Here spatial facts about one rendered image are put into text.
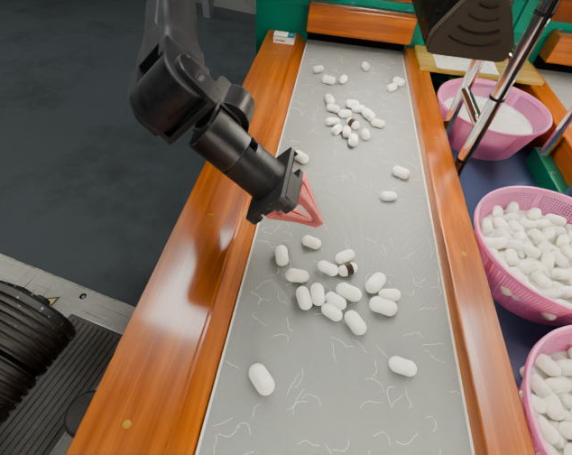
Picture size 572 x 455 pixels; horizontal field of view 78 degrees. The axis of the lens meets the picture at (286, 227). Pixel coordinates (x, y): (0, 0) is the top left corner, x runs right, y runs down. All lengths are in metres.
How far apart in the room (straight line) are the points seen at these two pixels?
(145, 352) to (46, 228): 1.37
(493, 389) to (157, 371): 0.39
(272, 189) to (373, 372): 0.26
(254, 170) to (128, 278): 1.13
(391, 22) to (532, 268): 0.76
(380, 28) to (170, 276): 0.91
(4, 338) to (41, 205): 1.42
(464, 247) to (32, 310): 0.60
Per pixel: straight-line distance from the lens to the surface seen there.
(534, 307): 0.67
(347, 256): 0.55
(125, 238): 1.62
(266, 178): 0.43
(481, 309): 0.56
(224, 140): 0.41
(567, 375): 0.62
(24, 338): 0.53
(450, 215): 0.66
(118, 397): 0.46
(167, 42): 0.42
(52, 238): 1.74
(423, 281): 0.58
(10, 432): 0.83
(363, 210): 0.64
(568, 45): 1.32
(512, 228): 0.75
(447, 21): 0.42
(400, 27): 1.17
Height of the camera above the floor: 1.18
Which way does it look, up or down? 49 degrees down
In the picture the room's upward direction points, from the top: 6 degrees clockwise
